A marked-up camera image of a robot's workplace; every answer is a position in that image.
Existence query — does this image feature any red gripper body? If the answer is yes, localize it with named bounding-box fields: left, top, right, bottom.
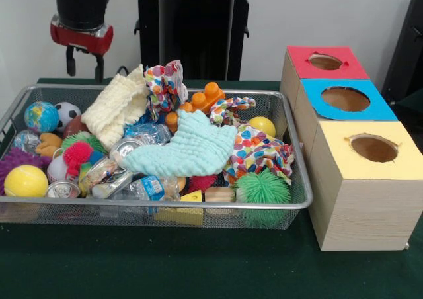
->
left=50, top=16, right=114, bottom=56

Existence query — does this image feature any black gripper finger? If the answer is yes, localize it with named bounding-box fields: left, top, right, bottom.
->
left=95, top=53, right=105, bottom=83
left=65, top=46, right=76, bottom=77

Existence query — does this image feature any cream waffle cloth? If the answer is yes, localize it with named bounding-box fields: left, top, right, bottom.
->
left=81, top=64, right=151, bottom=151

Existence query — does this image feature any brown plush toy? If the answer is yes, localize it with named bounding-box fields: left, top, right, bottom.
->
left=35, top=132, right=64, bottom=159

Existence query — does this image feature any polka dot cloth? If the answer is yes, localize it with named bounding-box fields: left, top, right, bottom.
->
left=223, top=124, right=296, bottom=185

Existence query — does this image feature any wooden box with three holes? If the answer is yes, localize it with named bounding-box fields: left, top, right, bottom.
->
left=280, top=46, right=423, bottom=251

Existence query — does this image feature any small soccer ball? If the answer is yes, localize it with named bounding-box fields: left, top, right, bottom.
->
left=54, top=101, right=81, bottom=128

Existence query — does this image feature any blue globe ball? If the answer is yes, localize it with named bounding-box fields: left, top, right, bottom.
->
left=24, top=101, right=59, bottom=134

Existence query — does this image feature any heart print cloth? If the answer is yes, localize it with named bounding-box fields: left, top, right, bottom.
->
left=144, top=60, right=188, bottom=121

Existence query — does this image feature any pink pompom ball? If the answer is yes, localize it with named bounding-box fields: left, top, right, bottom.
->
left=63, top=140, right=95, bottom=174

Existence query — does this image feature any orange toy block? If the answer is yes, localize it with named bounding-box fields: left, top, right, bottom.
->
left=165, top=81, right=226, bottom=134

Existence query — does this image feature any light teal waffle cloth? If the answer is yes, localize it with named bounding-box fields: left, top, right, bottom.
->
left=119, top=109, right=237, bottom=179

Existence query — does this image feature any large yellow ball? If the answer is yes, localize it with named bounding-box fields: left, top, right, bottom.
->
left=3, top=165, right=48, bottom=198

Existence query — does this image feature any small yellow ball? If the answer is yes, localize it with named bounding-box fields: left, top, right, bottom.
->
left=249, top=116, right=276, bottom=138

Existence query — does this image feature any green spiky ball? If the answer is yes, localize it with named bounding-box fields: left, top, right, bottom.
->
left=234, top=171, right=291, bottom=207

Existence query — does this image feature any dark green tablecloth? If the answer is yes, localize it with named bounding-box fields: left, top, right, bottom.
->
left=0, top=77, right=423, bottom=299

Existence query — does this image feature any black panel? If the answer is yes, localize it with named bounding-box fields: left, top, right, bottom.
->
left=383, top=0, right=423, bottom=108

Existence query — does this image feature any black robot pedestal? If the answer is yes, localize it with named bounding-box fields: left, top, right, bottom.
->
left=128, top=0, right=265, bottom=81

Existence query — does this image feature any clear wire mesh bin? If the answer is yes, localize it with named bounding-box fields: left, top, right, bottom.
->
left=0, top=84, right=313, bottom=230

